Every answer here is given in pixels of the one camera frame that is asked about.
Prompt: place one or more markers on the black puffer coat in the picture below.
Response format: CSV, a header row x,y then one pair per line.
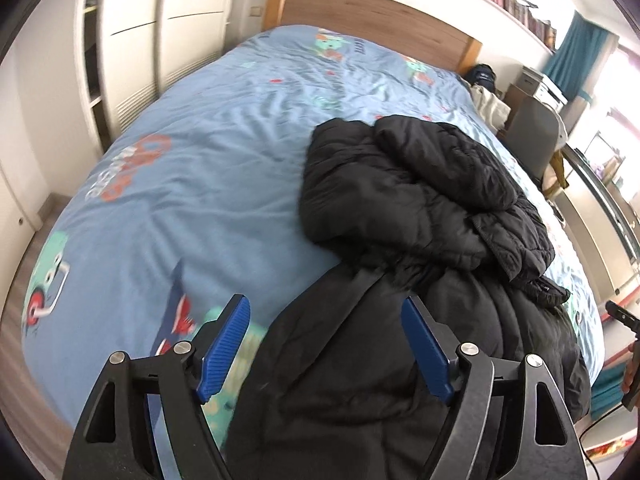
x,y
400,200

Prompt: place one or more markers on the grey chair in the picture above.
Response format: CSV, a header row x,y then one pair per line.
x,y
532,135

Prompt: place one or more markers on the dark backpack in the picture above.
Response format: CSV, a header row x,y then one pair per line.
x,y
484,77

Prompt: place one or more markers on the mustard cloth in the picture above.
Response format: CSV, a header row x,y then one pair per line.
x,y
561,172

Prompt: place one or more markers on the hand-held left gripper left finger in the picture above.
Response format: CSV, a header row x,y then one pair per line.
x,y
225,350

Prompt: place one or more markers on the bed with blue printed cover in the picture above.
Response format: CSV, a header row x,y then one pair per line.
x,y
200,160

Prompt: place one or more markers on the teal curtain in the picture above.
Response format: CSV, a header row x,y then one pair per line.
x,y
575,60

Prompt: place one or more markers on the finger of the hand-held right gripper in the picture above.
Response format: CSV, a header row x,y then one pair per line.
x,y
620,316

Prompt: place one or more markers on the person's right hand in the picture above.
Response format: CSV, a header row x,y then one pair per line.
x,y
632,370

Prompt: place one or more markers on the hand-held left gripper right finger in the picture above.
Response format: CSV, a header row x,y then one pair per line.
x,y
427,350

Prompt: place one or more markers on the desk with metal edge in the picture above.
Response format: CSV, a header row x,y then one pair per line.
x,y
600,220

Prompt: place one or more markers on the white wardrobe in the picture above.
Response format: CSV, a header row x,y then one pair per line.
x,y
135,35

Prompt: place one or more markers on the wooden headboard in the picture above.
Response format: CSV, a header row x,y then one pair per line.
x,y
360,10

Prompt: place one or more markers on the white printer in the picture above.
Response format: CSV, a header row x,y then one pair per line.
x,y
542,85

